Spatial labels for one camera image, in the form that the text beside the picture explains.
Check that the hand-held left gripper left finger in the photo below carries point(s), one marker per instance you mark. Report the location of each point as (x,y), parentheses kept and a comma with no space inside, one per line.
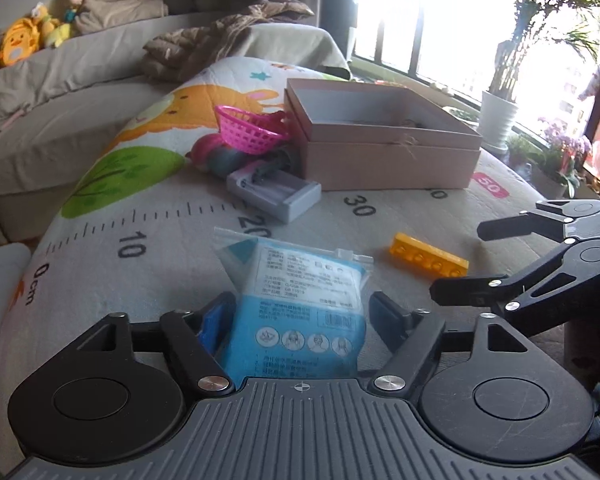
(216,321)

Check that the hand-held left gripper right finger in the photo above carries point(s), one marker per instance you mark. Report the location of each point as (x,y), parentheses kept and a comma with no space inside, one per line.
(382,312)

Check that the black window railing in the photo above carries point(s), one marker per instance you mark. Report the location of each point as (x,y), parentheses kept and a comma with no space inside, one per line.
(422,25)

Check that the white plant pot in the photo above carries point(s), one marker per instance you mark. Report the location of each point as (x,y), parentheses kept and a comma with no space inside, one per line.
(497,117)

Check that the small green potted plant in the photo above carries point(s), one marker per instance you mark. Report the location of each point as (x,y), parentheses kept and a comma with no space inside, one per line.
(519,147)

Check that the pink cardboard box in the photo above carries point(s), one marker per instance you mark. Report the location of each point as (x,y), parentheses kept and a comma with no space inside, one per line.
(390,160)

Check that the grey covered sofa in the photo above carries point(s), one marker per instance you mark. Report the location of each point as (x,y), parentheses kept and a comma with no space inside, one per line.
(55,125)

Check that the yellow lion plush cushion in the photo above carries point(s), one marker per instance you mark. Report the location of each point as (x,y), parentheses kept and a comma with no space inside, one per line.
(17,42)

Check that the yellow toy brick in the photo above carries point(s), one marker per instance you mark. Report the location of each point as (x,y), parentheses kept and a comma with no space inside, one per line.
(427,255)

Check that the beige folded blanket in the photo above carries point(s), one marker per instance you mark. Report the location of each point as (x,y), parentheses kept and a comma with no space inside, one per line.
(120,7)

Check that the grey plastic case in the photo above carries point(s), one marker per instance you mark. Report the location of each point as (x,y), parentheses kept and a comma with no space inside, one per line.
(280,197)

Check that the brown crumpled blanket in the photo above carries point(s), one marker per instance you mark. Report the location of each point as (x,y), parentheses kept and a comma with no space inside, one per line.
(205,40)

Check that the pink plastic basket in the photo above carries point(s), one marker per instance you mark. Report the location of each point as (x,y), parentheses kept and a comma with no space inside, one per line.
(247,132)

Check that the blue face mask packet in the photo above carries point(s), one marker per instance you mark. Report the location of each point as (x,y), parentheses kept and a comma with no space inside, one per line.
(300,305)

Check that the purple potted flowers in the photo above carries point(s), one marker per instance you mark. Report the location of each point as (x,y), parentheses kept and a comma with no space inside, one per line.
(562,147)

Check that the teal duck toy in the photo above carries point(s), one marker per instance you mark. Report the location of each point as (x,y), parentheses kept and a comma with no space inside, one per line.
(227,162)

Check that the yellow duck plush toy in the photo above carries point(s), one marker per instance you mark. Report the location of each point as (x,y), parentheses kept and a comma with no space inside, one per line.
(50,27)

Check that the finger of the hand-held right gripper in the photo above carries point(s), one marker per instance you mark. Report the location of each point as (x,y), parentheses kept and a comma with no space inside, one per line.
(530,225)
(555,275)

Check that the printed cartoon blanket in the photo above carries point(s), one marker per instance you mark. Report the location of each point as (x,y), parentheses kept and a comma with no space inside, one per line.
(130,285)

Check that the pink egg toy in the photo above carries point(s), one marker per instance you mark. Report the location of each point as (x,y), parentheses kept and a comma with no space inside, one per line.
(205,150)

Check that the green palm plant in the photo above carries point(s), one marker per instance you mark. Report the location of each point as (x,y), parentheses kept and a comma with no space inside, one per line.
(535,5)

